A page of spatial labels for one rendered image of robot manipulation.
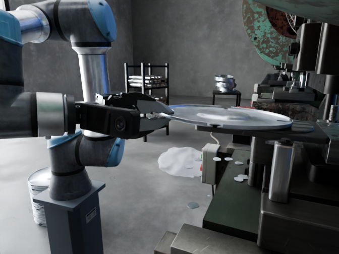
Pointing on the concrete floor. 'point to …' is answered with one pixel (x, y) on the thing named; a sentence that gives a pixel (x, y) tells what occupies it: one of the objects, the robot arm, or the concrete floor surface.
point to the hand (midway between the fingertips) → (170, 115)
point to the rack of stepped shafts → (138, 80)
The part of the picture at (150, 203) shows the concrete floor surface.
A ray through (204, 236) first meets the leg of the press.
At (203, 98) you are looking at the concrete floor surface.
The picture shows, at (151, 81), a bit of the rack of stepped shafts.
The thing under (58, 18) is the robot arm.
